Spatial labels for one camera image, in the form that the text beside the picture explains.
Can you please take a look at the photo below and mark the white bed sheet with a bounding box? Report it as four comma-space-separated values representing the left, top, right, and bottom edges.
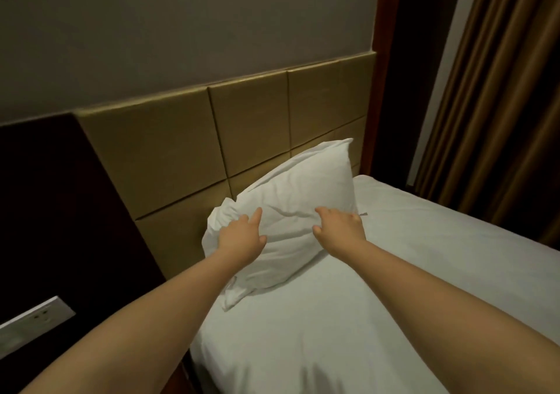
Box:
188, 173, 560, 394

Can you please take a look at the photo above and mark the brown curtain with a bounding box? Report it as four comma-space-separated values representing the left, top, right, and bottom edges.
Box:
411, 0, 560, 251

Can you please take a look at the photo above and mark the white pillow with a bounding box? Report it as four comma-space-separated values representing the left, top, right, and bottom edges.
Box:
201, 138, 369, 312

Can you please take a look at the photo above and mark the dark wooden wall panel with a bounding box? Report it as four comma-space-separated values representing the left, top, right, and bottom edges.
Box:
0, 111, 189, 394

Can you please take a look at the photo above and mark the person's right hand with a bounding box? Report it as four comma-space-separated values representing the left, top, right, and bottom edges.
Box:
311, 206, 369, 263

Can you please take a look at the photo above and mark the beige padded headboard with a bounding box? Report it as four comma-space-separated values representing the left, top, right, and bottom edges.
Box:
74, 51, 377, 281

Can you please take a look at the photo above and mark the white switch panel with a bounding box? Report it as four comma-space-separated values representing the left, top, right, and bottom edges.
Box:
0, 295, 76, 360

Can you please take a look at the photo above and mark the dark wooden column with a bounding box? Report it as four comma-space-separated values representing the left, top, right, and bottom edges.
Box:
360, 0, 469, 189

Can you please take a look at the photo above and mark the person's left hand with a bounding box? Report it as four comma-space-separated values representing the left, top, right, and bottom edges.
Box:
214, 206, 269, 277

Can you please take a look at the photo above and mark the person's left forearm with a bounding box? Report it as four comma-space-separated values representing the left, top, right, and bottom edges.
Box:
22, 254, 250, 394

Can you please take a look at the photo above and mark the person's right forearm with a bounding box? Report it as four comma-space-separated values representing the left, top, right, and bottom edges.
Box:
345, 242, 560, 394

